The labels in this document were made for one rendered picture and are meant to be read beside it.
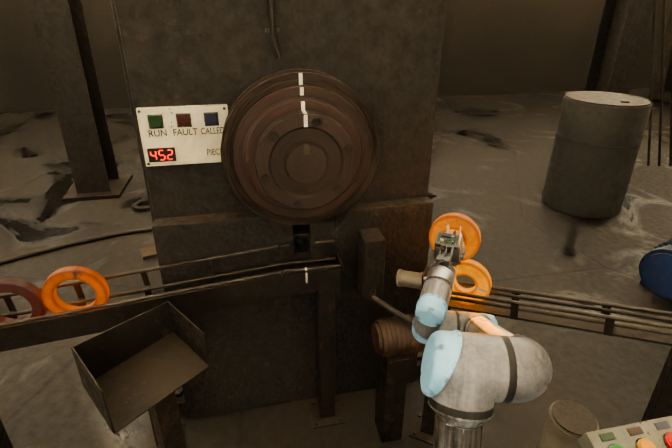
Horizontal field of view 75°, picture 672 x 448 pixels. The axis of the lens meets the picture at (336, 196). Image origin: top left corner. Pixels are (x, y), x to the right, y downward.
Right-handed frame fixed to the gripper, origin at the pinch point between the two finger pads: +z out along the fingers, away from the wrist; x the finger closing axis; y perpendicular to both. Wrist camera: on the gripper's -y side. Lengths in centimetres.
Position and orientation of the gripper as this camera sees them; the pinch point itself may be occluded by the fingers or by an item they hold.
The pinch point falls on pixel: (455, 231)
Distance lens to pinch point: 140.3
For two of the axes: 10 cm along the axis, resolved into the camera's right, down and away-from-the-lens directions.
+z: 3.8, -6.0, 7.0
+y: -1.2, -7.9, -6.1
